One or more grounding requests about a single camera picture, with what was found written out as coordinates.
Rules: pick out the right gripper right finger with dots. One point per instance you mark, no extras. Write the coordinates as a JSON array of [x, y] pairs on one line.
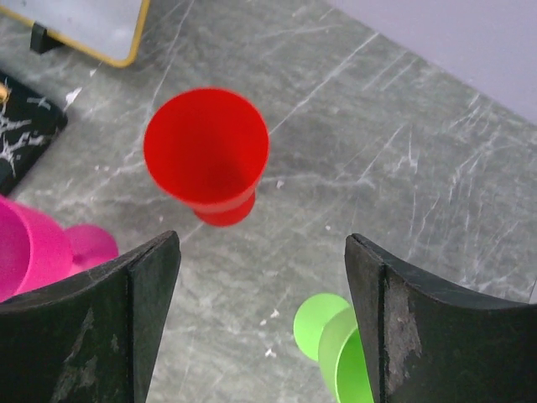
[[426, 339]]

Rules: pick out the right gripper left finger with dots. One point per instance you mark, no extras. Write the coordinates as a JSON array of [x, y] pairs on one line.
[[95, 336]]

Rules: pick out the red plastic wine glass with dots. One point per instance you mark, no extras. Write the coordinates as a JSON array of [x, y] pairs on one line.
[[208, 148]]

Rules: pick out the gold wine glass rack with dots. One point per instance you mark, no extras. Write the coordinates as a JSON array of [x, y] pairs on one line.
[[29, 124]]

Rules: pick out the green plastic wine glass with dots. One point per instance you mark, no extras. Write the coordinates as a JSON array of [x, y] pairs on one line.
[[325, 330]]

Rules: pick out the pink plastic wine glass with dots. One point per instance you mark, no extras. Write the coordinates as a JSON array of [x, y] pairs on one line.
[[36, 251]]

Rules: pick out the gold framed mirror tray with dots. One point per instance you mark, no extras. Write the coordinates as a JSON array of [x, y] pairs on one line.
[[107, 30]]

